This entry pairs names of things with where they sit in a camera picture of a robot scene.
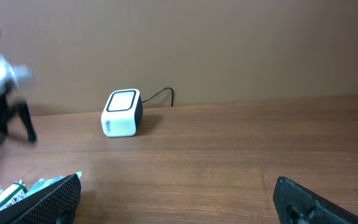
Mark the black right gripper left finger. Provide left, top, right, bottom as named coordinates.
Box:
left=0, top=174, right=81, bottom=224

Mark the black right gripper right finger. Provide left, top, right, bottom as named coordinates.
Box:
left=273, top=176, right=358, bottom=224

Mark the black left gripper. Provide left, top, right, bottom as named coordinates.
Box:
left=0, top=83, right=37, bottom=142

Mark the pale teal wipes packet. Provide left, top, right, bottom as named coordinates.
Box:
left=23, top=171, right=83, bottom=198

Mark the dark green small box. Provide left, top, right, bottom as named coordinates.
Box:
left=0, top=182, right=27, bottom=211

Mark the white barcode scanner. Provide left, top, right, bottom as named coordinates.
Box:
left=101, top=88, right=143, bottom=138

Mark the black scanner cable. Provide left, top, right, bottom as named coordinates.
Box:
left=141, top=87, right=175, bottom=108

